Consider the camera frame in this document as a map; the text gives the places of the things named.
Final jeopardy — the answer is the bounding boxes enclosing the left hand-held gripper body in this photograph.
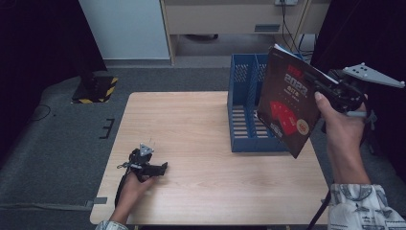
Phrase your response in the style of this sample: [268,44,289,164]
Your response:
[116,143,155,176]

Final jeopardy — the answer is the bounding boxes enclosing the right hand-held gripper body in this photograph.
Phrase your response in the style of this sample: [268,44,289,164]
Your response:
[325,61,406,115]

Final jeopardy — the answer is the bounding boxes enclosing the black book with red print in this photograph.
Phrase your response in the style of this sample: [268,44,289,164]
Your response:
[256,43,340,160]

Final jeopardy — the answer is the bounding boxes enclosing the blue plastic file rack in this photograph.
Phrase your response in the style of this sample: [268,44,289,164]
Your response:
[226,52,307,153]

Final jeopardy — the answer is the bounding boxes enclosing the person's left hand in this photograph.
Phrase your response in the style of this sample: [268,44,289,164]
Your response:
[118,172,158,209]

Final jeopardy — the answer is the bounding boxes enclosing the person's right hand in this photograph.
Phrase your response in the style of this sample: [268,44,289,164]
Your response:
[313,91,370,157]

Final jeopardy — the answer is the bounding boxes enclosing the black curtain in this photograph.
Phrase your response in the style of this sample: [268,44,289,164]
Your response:
[308,0,406,183]
[0,0,108,161]

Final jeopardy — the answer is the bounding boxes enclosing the grey tape strip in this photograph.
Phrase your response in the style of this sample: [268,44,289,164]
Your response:
[85,196,109,208]

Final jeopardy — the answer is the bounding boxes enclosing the patterned left shirt sleeve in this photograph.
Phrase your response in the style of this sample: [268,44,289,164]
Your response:
[95,219,129,230]

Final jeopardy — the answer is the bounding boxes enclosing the patterned shirt sleeve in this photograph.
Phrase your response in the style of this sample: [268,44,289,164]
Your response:
[327,182,406,230]
[95,219,129,230]

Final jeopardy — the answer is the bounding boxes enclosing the black stand base yellow stripes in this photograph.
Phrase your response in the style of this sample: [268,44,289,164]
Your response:
[71,63,120,104]

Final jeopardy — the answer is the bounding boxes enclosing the beige wooden cabinet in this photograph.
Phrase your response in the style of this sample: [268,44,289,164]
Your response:
[159,0,331,66]

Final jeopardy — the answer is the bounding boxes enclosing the patterned right shirt sleeve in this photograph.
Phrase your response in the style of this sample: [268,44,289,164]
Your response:
[327,182,406,230]

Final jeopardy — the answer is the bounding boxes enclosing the white cabinet panel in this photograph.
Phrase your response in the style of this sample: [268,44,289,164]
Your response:
[78,0,170,60]

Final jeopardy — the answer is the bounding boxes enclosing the left hand-held gripper cable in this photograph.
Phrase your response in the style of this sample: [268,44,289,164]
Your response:
[114,172,130,208]

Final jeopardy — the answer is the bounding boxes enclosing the hand-held gripper cable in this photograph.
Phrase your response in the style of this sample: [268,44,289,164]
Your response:
[305,189,333,230]
[114,172,130,208]

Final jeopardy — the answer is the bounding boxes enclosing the blue cable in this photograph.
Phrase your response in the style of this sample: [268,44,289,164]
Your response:
[297,33,306,56]

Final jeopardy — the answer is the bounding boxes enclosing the black power cable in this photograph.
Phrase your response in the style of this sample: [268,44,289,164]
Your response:
[280,2,304,54]

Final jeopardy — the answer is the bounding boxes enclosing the thin black floor cable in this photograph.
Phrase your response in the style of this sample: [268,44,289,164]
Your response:
[30,103,53,123]

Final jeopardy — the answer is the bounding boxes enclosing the right hand-held gripper cable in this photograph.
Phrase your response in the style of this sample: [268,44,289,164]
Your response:
[305,189,333,230]

